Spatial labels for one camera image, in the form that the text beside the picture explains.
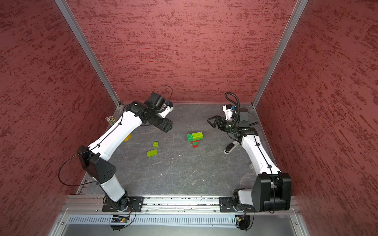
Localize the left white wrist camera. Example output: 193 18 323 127
159 101 174 118

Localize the yellow pencil cup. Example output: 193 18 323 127
123 133 132 142

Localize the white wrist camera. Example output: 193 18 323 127
159 101 174 118
222 104 236 121

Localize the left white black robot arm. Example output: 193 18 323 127
77 92 174 211

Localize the lime long lego brick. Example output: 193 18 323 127
147 149 158 158

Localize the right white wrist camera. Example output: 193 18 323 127
222 104 236 121

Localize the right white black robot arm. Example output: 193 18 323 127
207 105 292 213

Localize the aluminium rail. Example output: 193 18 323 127
63 195 300 215

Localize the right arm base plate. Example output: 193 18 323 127
219 197 255 214

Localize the white perforated cable duct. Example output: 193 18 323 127
67 214 236 227

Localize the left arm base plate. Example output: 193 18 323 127
102 196 144 213

